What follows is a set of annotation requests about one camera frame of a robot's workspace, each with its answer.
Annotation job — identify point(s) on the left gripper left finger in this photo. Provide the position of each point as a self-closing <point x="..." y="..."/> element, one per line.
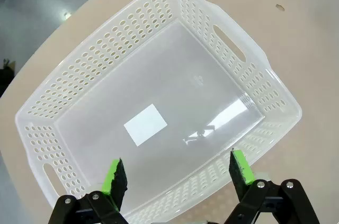
<point x="111" y="181"/>

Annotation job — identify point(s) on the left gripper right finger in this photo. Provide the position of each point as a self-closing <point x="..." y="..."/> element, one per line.
<point x="242" y="171"/>

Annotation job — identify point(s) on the white perforated plastic basket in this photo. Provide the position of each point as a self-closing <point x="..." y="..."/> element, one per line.
<point x="159" y="75"/>

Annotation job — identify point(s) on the white rectangular sticker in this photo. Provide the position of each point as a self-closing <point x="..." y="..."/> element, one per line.
<point x="145" y="124"/>

